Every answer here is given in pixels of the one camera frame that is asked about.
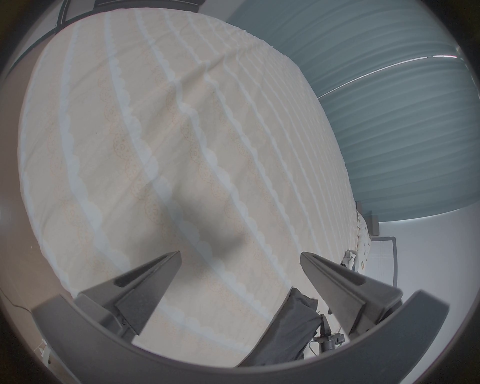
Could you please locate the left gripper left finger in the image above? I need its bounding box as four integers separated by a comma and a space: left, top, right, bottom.
77, 250, 182, 336

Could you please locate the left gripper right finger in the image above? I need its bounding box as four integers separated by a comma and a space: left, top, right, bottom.
300, 252, 404, 334

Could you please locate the black T-shirt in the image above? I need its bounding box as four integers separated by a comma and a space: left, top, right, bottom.
240, 287, 324, 368

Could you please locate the pile of clothes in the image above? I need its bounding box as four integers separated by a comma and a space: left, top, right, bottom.
340, 249, 359, 271

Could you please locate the bed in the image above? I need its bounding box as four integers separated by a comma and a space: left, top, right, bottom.
17, 8, 399, 368

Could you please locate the white printed pillow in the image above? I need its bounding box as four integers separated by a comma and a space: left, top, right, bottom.
354, 211, 373, 272

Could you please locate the grey bedside table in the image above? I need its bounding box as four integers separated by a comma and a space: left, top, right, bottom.
355, 200, 380, 238

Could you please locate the blue-green curtain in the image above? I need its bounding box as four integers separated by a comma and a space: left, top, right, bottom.
319, 55, 480, 222
227, 0, 464, 99

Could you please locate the black chest of drawers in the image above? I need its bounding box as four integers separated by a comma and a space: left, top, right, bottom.
56, 0, 205, 27

